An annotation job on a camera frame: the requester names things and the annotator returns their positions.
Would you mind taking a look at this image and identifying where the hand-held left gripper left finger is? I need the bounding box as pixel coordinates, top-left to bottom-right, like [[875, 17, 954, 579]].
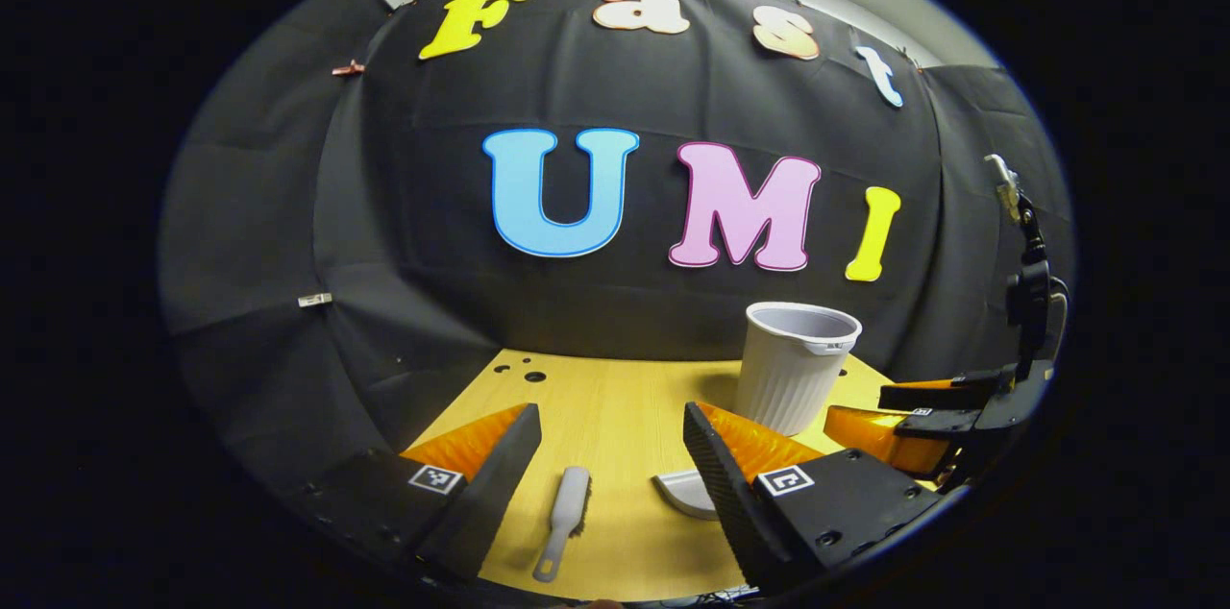
[[306, 402, 544, 583]]

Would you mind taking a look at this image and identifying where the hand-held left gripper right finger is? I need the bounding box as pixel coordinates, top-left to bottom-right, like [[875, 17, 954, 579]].
[[682, 401, 945, 594]]

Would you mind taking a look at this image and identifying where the grey plastic dustpan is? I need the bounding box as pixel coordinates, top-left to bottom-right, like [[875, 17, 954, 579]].
[[653, 470, 720, 522]]

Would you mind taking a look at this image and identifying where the small grey broom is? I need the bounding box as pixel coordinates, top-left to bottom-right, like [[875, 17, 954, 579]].
[[531, 465, 593, 584]]

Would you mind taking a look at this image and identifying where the grey ribbed garbage bin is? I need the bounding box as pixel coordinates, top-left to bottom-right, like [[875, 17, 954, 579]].
[[735, 302, 863, 437]]

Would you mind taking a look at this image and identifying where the wooden desktop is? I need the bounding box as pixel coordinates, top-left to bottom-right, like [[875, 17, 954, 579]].
[[399, 348, 947, 602]]

